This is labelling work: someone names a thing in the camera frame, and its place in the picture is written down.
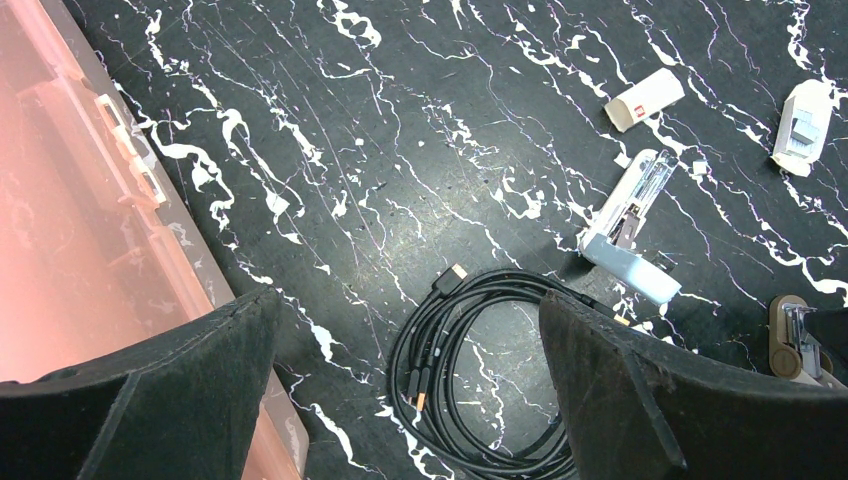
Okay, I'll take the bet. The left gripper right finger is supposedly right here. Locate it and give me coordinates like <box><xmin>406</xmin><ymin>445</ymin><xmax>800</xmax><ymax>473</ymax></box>
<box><xmin>539</xmin><ymin>291</ymin><xmax>847</xmax><ymax>479</ymax></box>

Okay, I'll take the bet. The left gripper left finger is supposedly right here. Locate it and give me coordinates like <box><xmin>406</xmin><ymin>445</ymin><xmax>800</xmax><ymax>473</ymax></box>
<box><xmin>1</xmin><ymin>288</ymin><xmax>282</xmax><ymax>479</ymax></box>

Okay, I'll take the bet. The orange plastic storage box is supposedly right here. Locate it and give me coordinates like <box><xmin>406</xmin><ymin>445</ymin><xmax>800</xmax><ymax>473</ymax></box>
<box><xmin>1</xmin><ymin>1</ymin><xmax>308</xmax><ymax>479</ymax></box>

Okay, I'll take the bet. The coiled black cable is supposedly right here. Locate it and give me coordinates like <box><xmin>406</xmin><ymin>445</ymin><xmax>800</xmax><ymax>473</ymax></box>
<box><xmin>386</xmin><ymin>262</ymin><xmax>631</xmax><ymax>480</ymax></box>

